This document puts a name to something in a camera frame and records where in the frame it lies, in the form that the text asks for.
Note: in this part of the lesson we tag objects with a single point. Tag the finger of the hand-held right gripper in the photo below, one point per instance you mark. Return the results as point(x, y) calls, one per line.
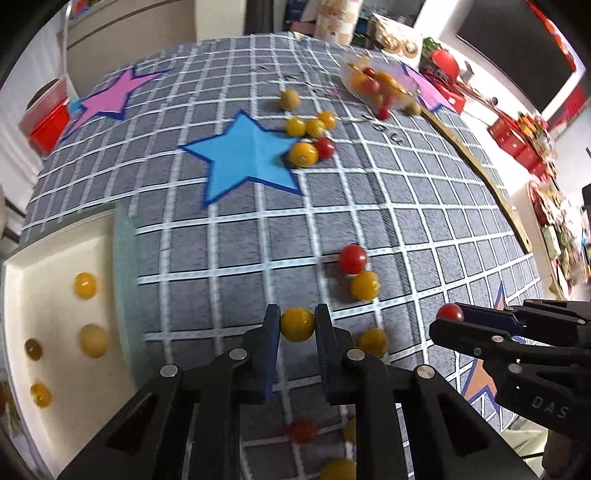
point(489, 316)
point(466, 337)

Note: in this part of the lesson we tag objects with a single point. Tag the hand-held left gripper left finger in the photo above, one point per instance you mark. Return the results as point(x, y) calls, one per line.
point(270, 355)

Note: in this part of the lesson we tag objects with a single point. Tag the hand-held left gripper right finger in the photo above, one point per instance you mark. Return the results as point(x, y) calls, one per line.
point(327, 355)

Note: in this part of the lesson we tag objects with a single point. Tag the red cherry tomato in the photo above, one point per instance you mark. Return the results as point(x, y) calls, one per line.
point(383, 112)
point(353, 258)
point(302, 430)
point(450, 312)
point(325, 147)

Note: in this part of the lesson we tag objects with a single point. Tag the yellow cherry tomato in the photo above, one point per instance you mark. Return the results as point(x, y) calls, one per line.
point(40, 395)
point(315, 129)
point(350, 430)
point(373, 342)
point(303, 154)
point(295, 125)
point(298, 324)
point(85, 285)
point(338, 470)
point(364, 285)

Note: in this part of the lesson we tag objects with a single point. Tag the cream rectangular tray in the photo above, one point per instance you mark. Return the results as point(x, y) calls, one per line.
point(55, 314)

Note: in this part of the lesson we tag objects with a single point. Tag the colourful decoration pile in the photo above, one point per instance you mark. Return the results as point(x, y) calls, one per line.
point(561, 230)

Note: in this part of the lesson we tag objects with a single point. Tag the grey checked star tablecloth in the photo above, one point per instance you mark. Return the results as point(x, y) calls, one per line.
point(369, 194)

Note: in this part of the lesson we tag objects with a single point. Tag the brown longan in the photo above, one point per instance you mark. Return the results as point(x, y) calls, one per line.
point(93, 340)
point(413, 109)
point(290, 99)

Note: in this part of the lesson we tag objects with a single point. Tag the stack of red gift boxes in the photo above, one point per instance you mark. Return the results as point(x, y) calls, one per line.
point(512, 136)

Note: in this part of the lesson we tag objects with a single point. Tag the dark olive cherry tomato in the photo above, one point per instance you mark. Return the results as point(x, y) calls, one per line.
point(33, 348)

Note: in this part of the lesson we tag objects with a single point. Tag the orange cherry tomato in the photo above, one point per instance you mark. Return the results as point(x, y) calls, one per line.
point(328, 118)

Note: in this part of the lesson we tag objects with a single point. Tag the clear plastic container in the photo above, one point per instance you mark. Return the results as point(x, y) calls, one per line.
point(415, 85)

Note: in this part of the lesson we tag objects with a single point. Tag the red plastic stool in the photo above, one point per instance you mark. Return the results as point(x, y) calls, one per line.
point(445, 62)

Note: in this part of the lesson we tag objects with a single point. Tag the pile of tomatoes in container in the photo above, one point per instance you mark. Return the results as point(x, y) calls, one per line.
point(369, 83)

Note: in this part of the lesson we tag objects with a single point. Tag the dark television screen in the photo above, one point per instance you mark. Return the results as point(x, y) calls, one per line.
point(512, 50)

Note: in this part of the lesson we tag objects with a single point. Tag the green plant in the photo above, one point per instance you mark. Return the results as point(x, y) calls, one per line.
point(431, 46)

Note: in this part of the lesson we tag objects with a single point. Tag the printed pillow bag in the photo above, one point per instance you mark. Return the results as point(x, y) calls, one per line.
point(395, 37)

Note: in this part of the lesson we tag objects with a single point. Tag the red plastic bucket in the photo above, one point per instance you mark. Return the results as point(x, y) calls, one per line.
point(48, 131)

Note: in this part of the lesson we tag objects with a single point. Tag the checked patterned cloth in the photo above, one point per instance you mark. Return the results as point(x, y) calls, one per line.
point(337, 21)

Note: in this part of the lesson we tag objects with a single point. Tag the translucent pink basin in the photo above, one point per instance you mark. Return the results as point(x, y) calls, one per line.
point(44, 97)

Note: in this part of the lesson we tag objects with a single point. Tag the beige cabinet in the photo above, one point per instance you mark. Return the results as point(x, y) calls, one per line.
point(129, 37)

